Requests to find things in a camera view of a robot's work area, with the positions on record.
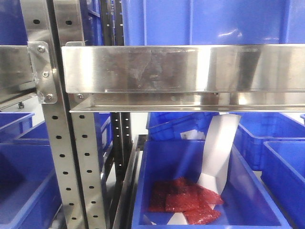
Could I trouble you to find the right stainless steel shelf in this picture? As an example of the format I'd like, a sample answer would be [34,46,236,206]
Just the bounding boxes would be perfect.
[53,0,305,229]

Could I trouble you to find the stainless steel shelf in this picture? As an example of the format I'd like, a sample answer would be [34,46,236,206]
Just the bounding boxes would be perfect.
[53,0,305,229]
[0,0,88,229]

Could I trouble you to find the left stainless steel shelf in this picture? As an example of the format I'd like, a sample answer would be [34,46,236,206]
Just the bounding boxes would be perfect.
[0,0,88,229]

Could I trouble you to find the blue bin behind centre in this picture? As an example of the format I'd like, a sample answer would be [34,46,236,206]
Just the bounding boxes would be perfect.
[146,112,219,141]

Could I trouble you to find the white paper sheet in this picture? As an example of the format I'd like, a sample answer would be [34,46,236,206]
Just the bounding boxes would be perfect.
[142,114,242,226]

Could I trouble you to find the large blue bin top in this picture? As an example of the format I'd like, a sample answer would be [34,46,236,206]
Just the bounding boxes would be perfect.
[122,0,305,46]

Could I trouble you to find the red bubble wrap bags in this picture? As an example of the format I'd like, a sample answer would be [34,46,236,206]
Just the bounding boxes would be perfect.
[148,177,224,225]

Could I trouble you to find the blue bin behind right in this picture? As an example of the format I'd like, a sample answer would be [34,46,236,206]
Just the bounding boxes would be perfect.
[233,112,305,171]

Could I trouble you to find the blue bin mid left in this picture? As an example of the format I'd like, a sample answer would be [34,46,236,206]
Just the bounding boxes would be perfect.
[0,112,35,143]

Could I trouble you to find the blue bin lower right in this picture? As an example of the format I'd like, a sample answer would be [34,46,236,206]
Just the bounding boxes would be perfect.
[261,141,305,229]

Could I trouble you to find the blue bin lower left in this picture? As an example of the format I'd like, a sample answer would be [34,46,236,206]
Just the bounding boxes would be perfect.
[0,144,61,229]

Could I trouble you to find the black perforated upright post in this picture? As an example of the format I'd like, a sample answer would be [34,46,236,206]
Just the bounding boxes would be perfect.
[100,0,132,178]

